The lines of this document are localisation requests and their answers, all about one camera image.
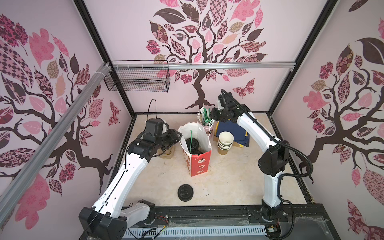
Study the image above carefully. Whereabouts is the green straw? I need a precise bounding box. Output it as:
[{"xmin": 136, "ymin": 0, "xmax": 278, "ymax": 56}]
[{"xmin": 189, "ymin": 130, "xmax": 193, "ymax": 154}]

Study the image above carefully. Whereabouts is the black coffee cup lid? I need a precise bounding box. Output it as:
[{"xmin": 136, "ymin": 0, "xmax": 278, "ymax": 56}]
[
  {"xmin": 198, "ymin": 146, "xmax": 207, "ymax": 155},
  {"xmin": 186, "ymin": 138, "xmax": 200, "ymax": 154},
  {"xmin": 178, "ymin": 184, "xmax": 194, "ymax": 202}
]

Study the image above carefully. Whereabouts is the red white paper gift bag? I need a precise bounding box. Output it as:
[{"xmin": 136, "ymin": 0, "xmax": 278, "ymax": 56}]
[{"xmin": 178, "ymin": 122, "xmax": 212, "ymax": 177}]

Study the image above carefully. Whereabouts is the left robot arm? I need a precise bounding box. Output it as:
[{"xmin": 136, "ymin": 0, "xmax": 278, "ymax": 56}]
[{"xmin": 79, "ymin": 118, "xmax": 183, "ymax": 240}]

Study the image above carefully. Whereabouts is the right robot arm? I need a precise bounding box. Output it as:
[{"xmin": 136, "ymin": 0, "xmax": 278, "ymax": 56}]
[{"xmin": 211, "ymin": 90, "xmax": 289, "ymax": 211}]

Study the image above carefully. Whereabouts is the brown cardboard cup carrier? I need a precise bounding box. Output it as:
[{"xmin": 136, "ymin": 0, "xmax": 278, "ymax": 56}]
[{"xmin": 158, "ymin": 145, "xmax": 175, "ymax": 159}]

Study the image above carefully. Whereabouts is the pink cup of straws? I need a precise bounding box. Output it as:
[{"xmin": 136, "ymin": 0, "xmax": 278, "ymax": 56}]
[{"xmin": 198, "ymin": 107, "xmax": 215, "ymax": 137}]

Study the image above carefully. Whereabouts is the stack of green paper cups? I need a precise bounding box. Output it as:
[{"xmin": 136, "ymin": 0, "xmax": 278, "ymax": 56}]
[{"xmin": 218, "ymin": 132, "xmax": 234, "ymax": 155}]

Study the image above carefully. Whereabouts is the blue napkin stack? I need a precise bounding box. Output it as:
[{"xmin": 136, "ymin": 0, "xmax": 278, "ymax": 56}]
[{"xmin": 215, "ymin": 121, "xmax": 250, "ymax": 148}]

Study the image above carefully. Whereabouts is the aluminium crossbar back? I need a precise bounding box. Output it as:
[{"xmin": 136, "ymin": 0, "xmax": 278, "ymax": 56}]
[{"xmin": 113, "ymin": 61, "xmax": 296, "ymax": 70}]

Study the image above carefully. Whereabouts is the aluminium bar left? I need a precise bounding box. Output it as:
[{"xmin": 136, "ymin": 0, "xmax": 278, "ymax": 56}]
[{"xmin": 1, "ymin": 63, "xmax": 112, "ymax": 224}]

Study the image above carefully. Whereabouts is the black corrugated cable hose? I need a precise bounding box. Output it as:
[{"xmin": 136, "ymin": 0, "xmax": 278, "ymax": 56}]
[{"xmin": 221, "ymin": 89, "xmax": 314, "ymax": 211}]

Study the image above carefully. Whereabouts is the black wire basket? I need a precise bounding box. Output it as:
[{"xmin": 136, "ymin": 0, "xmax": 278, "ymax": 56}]
[{"xmin": 104, "ymin": 60, "xmax": 171, "ymax": 93}]

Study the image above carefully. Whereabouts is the white slotted cable duct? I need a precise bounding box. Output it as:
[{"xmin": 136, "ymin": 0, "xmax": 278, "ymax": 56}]
[{"xmin": 123, "ymin": 226, "xmax": 267, "ymax": 240}]

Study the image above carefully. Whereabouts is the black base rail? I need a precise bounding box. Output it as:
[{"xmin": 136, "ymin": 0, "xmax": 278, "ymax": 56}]
[{"xmin": 128, "ymin": 204, "xmax": 339, "ymax": 240}]

